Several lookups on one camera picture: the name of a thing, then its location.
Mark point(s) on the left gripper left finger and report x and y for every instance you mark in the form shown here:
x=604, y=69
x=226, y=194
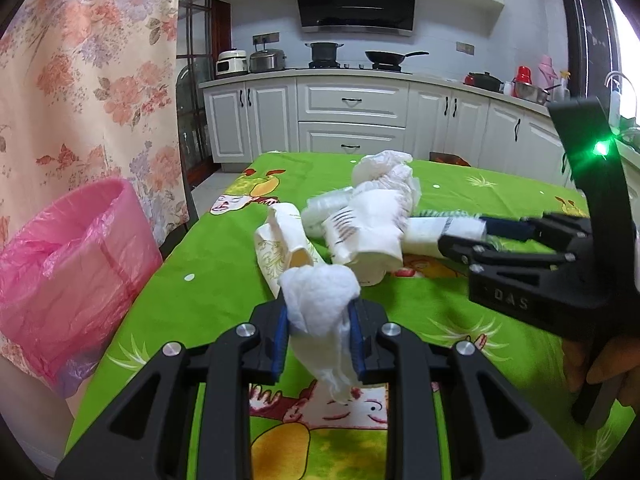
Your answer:
x=187, y=408

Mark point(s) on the white lower kitchen cabinets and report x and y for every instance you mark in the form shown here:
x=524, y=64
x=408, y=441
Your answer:
x=364, y=112

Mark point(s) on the black cooking pot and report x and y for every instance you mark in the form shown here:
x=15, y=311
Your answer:
x=324, y=54

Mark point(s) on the pink lined trash bin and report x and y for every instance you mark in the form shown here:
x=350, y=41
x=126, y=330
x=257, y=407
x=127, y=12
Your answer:
x=70, y=276

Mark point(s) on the crushed white paper cup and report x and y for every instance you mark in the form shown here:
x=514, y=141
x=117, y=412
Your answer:
x=366, y=234

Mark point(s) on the dark window frame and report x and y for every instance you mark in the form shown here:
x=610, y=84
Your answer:
x=593, y=47

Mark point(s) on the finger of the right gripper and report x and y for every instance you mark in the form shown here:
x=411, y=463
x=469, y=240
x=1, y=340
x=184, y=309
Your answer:
x=521, y=230
x=465, y=254

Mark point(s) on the brown glass door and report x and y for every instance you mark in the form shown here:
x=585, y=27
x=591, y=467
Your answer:
x=204, y=31

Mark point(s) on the patterned paper cup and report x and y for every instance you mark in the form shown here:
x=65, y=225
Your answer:
x=281, y=244

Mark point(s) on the black frying pan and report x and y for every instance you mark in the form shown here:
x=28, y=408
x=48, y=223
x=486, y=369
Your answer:
x=390, y=61

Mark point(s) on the white tissue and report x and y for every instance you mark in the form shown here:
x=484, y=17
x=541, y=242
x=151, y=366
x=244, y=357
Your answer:
x=317, y=299

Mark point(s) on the right hand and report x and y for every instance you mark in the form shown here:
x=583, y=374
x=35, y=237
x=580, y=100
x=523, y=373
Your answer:
x=620, y=356

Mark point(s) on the floral curtain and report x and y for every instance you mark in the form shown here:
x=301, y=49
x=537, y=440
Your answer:
x=88, y=92

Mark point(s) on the white plastic bag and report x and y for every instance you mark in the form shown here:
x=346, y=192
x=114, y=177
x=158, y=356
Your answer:
x=387, y=170

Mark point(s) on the red stool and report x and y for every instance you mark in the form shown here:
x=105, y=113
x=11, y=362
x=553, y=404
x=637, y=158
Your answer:
x=449, y=159

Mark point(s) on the pink bottle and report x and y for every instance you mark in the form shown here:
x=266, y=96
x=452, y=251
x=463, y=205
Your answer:
x=548, y=75

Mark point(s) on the silver pressure cooker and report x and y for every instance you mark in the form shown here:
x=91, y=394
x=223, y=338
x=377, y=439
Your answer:
x=267, y=60

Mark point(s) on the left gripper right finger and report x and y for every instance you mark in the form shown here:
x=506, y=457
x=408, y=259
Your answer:
x=451, y=413

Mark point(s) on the chrome sink faucet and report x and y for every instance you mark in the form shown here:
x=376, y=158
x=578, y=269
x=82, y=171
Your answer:
x=623, y=99

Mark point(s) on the white rice cooker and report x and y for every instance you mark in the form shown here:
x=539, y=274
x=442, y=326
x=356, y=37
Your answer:
x=231, y=63

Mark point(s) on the striped white paper cup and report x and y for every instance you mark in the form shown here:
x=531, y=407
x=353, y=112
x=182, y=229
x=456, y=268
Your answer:
x=422, y=234

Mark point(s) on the red black casserole pot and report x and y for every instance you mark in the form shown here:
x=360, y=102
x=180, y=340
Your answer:
x=484, y=81

